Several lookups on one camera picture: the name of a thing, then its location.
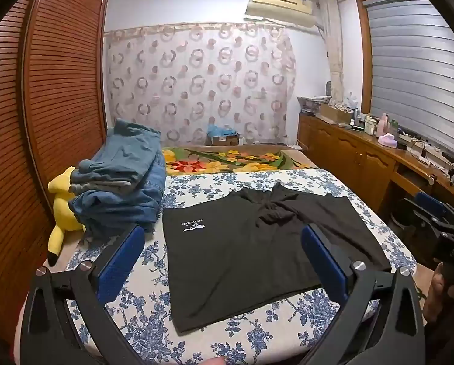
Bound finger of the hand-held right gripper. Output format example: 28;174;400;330
415;192;454;222
401;197;454;237

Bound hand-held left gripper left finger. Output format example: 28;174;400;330
19;224;147;365

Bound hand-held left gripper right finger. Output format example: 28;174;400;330
301;224;427;365

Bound black pants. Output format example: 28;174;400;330
161;182;393;337

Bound person's right hand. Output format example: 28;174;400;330
424;260;454;318

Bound blue denim jeans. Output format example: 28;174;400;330
69;148;167;237

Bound white power strip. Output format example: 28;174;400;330
398;130;441;153

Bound yellow plush toy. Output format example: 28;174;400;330
46;166;87;267

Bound grey folded garment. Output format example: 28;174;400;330
70;180;133;195

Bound wooden cabinet desk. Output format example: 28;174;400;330
297;112;454;229

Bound blue floral bedsheet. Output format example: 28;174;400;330
65;168;418;365

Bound teal folded jeans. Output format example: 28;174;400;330
77;119;162;189

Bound open brown cardboard box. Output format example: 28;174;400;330
320;103;353;124

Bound colourful flower blanket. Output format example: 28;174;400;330
161;145;319;177

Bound grey window blind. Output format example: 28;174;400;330
364;0;454;160

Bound basket of newspapers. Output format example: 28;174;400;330
297;95;332;115

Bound light blue cloth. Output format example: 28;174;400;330
207;123;237;137

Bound beige tied curtain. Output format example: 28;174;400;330
320;0;345;106

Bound wooden louvered wardrobe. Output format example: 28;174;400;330
0;0;110;350

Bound wooden window frame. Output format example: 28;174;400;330
355;0;454;160

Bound sheer ring-pattern curtain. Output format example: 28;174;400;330
103;22;298;147

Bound wall air conditioner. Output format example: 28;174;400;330
245;0;314;28

